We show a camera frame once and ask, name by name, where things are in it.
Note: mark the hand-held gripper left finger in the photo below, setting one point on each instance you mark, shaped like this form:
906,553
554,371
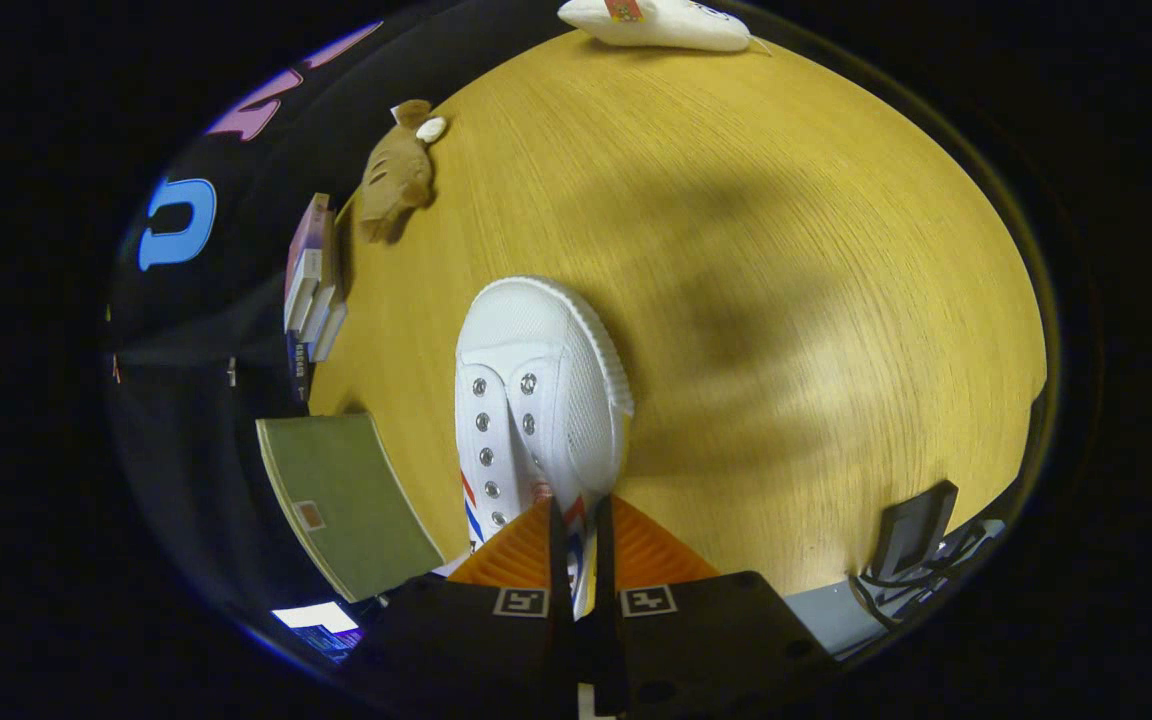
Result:
564,640

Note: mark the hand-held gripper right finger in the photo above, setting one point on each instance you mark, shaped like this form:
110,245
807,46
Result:
606,640

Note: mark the green fabric storage box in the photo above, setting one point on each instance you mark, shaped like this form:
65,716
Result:
346,500

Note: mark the white canvas shoe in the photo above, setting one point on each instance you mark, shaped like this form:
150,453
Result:
536,340

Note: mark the computer monitor screen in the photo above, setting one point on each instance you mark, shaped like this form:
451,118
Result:
321,625

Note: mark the black device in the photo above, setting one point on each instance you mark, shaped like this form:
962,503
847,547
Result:
911,530

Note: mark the lavender book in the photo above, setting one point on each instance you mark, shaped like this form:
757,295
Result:
331,335

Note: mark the white book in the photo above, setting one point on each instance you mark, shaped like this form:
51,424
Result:
316,310

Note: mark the pink book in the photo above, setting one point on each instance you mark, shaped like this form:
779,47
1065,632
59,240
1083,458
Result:
308,225

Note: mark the brown plush toy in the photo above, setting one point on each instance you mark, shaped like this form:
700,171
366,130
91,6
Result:
396,175

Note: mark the black backdrop cloth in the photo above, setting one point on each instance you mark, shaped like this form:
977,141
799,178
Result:
236,200

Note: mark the white soft packet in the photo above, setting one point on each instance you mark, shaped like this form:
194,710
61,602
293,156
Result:
666,25

